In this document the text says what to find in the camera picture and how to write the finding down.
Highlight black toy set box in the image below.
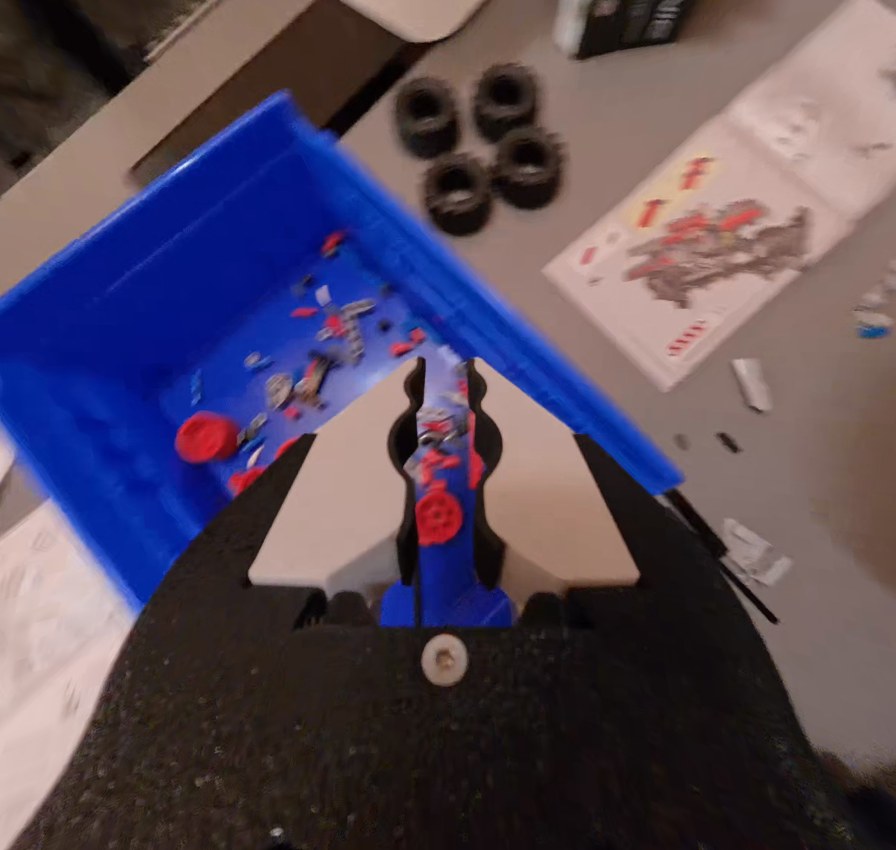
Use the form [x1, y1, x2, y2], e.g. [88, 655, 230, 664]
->
[555, 0, 716, 61]

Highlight pile of small toy pieces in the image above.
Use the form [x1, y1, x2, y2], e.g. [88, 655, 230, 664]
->
[185, 230, 491, 494]

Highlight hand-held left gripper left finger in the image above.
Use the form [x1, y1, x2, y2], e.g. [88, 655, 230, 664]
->
[248, 358, 427, 589]

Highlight small white toy piece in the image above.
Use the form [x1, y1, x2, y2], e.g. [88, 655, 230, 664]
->
[731, 358, 774, 413]

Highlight black toy axle rod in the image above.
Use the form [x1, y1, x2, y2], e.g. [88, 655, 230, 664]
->
[664, 489, 781, 625]

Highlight black toy tire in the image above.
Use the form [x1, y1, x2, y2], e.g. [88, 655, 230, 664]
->
[423, 154, 494, 238]
[473, 63, 541, 142]
[491, 126, 567, 211]
[393, 77, 463, 159]

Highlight clear plastic bag scrap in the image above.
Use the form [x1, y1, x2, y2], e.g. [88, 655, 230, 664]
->
[721, 518, 793, 588]

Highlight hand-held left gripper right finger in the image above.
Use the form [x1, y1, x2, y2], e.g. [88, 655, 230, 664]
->
[467, 358, 640, 593]

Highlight white paper sheet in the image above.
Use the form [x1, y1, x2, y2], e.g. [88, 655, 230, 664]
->
[0, 500, 142, 845]

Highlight blue and white toy pieces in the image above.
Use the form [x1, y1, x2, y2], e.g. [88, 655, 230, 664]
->
[853, 283, 896, 341]

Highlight blue plastic bin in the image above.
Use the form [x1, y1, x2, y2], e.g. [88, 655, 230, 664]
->
[0, 90, 684, 628]

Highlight open instruction booklet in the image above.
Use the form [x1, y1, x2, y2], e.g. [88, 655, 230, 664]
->
[542, 0, 896, 393]

